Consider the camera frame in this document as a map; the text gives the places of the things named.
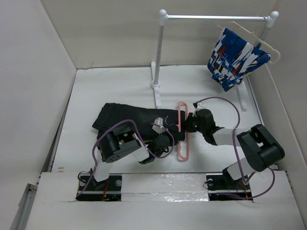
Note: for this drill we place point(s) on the grey aluminium rail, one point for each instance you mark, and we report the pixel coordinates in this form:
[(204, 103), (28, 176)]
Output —
[(24, 208)]

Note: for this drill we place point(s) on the blue patterned shorts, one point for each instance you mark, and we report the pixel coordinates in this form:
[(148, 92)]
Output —
[(228, 77)]

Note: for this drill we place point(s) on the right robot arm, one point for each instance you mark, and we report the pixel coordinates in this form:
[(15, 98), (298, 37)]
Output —
[(260, 148)]

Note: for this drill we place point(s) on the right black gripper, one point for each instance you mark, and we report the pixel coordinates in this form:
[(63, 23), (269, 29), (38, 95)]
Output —
[(191, 117)]

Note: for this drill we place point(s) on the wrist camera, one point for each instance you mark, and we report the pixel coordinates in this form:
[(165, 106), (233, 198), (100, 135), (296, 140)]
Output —
[(158, 125), (198, 106)]

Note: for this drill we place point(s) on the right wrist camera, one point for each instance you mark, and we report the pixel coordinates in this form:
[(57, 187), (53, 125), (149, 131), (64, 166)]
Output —
[(198, 106)]

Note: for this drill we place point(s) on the black trousers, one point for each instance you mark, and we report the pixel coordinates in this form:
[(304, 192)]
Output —
[(112, 113)]

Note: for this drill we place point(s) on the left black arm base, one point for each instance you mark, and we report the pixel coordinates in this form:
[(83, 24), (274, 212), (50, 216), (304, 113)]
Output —
[(108, 190)]

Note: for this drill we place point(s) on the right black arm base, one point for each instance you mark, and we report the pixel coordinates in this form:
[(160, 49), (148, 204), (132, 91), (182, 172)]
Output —
[(221, 190)]

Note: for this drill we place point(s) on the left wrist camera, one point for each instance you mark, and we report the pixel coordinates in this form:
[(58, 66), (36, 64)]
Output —
[(158, 125)]

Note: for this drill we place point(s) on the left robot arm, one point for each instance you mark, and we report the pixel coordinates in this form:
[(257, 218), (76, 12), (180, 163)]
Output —
[(123, 141)]

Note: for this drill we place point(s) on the white clothes rack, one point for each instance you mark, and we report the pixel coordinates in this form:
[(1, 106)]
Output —
[(164, 17)]

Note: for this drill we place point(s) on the cream plastic hanger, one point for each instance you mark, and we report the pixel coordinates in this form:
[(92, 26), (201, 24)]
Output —
[(233, 51)]

